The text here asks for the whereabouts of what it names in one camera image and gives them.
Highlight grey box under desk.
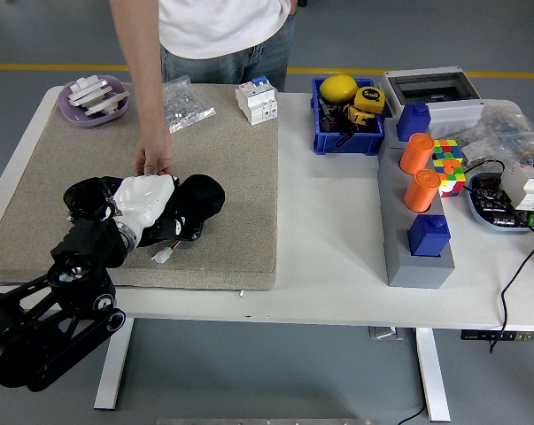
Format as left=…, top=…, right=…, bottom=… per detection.
left=367, top=326, right=406, bottom=341

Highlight yellow and black small tool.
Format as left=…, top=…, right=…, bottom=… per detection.
left=342, top=104, right=378, bottom=130

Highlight light blue tray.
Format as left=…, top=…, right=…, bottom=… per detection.
left=465, top=172, right=534, bottom=235

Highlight white plastic clip bracket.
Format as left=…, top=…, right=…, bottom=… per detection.
left=84, top=89, right=130, bottom=119

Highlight orange cylinder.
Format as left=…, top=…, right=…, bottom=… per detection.
left=399, top=132, right=436, bottom=175
left=403, top=167, right=443, bottom=213

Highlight grey-brown mat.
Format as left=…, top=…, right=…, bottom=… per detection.
left=0, top=82, right=280, bottom=292

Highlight person's right hand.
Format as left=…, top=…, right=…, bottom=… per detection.
left=133, top=127, right=176, bottom=177

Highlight clear bag of small parts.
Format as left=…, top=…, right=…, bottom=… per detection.
left=429, top=104, right=534, bottom=173

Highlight clear bag of screws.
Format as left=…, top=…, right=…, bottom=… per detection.
left=162, top=74, right=217, bottom=134

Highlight grey shape sorter base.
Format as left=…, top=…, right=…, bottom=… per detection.
left=376, top=119, right=457, bottom=290

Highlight yellow round tape measure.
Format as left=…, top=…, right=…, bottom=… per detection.
left=352, top=86, right=386, bottom=115

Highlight white table leg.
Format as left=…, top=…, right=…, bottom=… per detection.
left=92, top=317, right=135, bottom=411
left=414, top=327, right=453, bottom=422

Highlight black power cable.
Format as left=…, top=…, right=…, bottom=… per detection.
left=464, top=158, right=534, bottom=354

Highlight white connector with coloured wires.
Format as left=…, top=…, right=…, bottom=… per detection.
left=151, top=238, right=182, bottom=266

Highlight yellow lemon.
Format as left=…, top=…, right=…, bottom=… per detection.
left=319, top=73, right=360, bottom=104

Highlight black rag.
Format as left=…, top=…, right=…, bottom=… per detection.
left=137, top=174, right=227, bottom=249

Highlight purple plastic bowl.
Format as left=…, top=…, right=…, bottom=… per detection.
left=57, top=73, right=130, bottom=128

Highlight dark electronic components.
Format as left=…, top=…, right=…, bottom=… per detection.
left=474, top=175, right=529, bottom=228

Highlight blue plastic bin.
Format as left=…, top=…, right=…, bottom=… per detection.
left=310, top=76, right=386, bottom=156

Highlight colourful puzzle cube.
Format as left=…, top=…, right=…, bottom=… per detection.
left=430, top=138, right=468, bottom=198

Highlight white circuit breaker with blue switches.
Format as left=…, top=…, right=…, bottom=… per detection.
left=500, top=158, right=534, bottom=213

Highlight white flat plastic strips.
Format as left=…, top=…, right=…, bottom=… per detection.
left=67, top=75, right=114, bottom=107

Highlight white electrical distribution box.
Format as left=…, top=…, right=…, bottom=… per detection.
left=377, top=66, right=486, bottom=130

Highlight blue block with knob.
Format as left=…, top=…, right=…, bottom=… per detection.
left=407, top=213, right=453, bottom=258
left=395, top=100, right=433, bottom=142

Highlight black desk control panel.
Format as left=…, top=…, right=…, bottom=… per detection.
left=460, top=329, right=534, bottom=343

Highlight white and black robot left hand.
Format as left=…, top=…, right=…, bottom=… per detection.
left=112, top=174, right=189, bottom=236

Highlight person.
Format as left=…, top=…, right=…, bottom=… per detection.
left=158, top=0, right=299, bottom=93

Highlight white circuit breaker with orange mark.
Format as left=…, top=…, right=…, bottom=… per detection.
left=235, top=74, right=280, bottom=128

